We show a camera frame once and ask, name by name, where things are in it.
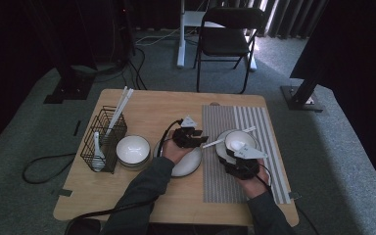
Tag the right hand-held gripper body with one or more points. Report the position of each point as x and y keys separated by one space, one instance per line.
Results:
x=244 y=168

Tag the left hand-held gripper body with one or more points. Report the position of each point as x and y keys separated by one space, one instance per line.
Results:
x=182 y=137

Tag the white plate with dark rim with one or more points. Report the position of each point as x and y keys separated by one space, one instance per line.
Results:
x=189 y=163
x=220 y=148

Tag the white bowl with dark rim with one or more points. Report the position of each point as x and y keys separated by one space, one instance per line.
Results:
x=241 y=137
x=132 y=150

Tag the person's left hand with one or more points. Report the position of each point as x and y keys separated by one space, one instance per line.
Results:
x=176 y=153

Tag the person's right hand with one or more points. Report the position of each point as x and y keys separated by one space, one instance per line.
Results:
x=258 y=186

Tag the grey striped placemat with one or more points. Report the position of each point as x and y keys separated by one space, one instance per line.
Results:
x=267 y=120

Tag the grey tape piece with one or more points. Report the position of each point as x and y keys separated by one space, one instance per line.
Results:
x=66 y=192
x=294 y=195

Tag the black metal stand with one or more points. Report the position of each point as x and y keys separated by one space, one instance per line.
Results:
x=302 y=94
x=68 y=88

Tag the black folding chair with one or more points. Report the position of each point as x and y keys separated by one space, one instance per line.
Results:
x=225 y=42

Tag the black tape strip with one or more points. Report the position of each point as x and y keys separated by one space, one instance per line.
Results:
x=77 y=128

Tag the grey curtain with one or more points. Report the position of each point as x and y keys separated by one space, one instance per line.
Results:
x=290 y=16

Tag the black curtain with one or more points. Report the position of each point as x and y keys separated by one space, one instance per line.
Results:
x=355 y=49
x=0 y=65

